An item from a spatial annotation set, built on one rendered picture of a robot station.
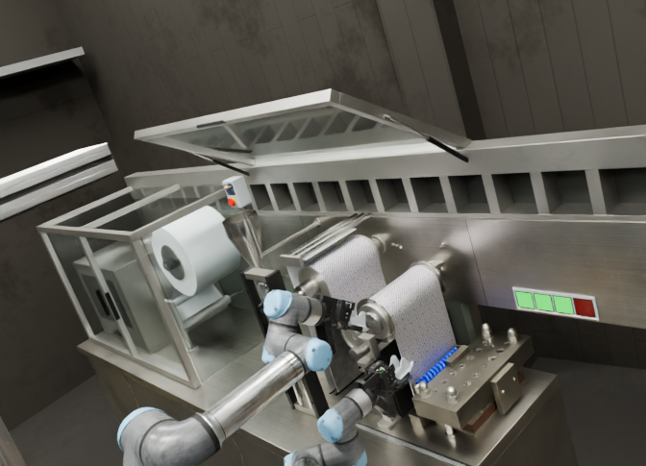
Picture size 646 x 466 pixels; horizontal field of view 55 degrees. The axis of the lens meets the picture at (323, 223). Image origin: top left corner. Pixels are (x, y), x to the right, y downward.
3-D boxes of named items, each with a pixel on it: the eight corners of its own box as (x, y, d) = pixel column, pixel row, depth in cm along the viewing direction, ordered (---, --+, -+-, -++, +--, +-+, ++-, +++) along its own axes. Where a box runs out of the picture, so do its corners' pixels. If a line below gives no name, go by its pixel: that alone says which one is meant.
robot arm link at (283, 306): (258, 317, 165) (265, 285, 166) (289, 324, 172) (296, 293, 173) (275, 322, 159) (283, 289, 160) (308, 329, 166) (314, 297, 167)
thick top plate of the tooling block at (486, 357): (416, 415, 184) (411, 398, 182) (490, 343, 207) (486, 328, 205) (460, 429, 171) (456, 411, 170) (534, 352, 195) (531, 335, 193)
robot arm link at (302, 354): (155, 458, 124) (327, 328, 151) (132, 442, 132) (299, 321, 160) (178, 503, 127) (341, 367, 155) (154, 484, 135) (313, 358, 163)
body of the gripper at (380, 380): (395, 362, 177) (367, 386, 170) (404, 387, 180) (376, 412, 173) (376, 357, 183) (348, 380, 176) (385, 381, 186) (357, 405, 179)
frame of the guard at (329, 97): (129, 151, 231) (132, 131, 231) (253, 177, 266) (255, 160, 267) (331, 118, 144) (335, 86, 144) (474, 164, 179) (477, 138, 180)
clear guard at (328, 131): (143, 136, 229) (143, 134, 229) (255, 162, 262) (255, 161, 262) (331, 100, 149) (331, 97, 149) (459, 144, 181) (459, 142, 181)
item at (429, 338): (410, 388, 188) (394, 335, 183) (456, 347, 202) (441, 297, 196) (411, 389, 188) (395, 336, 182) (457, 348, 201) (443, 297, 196)
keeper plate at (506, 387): (498, 412, 183) (489, 380, 180) (516, 393, 188) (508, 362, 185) (506, 414, 181) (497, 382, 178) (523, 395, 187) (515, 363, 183)
